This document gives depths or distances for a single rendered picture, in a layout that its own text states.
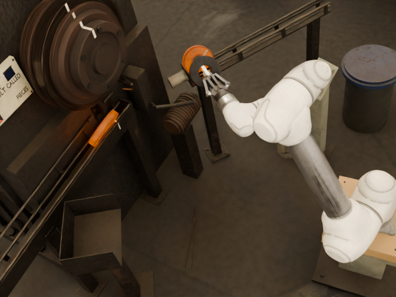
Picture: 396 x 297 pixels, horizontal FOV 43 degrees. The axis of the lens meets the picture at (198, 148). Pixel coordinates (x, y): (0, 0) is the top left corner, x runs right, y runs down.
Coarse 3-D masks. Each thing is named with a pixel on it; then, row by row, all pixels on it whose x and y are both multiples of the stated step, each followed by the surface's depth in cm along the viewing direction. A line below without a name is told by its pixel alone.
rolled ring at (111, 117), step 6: (108, 114) 213; (114, 114) 215; (108, 120) 212; (114, 120) 225; (102, 126) 210; (108, 126) 225; (96, 132) 211; (102, 132) 211; (90, 138) 213; (96, 138) 212
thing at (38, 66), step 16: (64, 0) 179; (80, 0) 182; (96, 0) 189; (48, 16) 176; (64, 16) 178; (48, 32) 173; (32, 48) 177; (48, 48) 176; (32, 64) 179; (48, 64) 178; (48, 80) 180; (48, 96) 187
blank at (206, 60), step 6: (198, 60) 238; (204, 60) 238; (210, 60) 238; (216, 60) 239; (192, 66) 237; (198, 66) 238; (210, 66) 238; (216, 66) 239; (192, 72) 238; (198, 72) 238; (216, 72) 239; (192, 78) 238; (198, 78) 238; (210, 78) 239; (198, 84) 238
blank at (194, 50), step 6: (192, 48) 238; (198, 48) 239; (204, 48) 240; (186, 54) 239; (192, 54) 239; (198, 54) 240; (204, 54) 241; (210, 54) 242; (186, 60) 240; (192, 60) 240; (186, 66) 241; (204, 66) 243
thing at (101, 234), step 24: (72, 216) 207; (96, 216) 208; (120, 216) 206; (72, 240) 202; (96, 240) 201; (120, 240) 200; (72, 264) 187; (96, 264) 189; (120, 264) 194; (120, 288) 251; (144, 288) 249
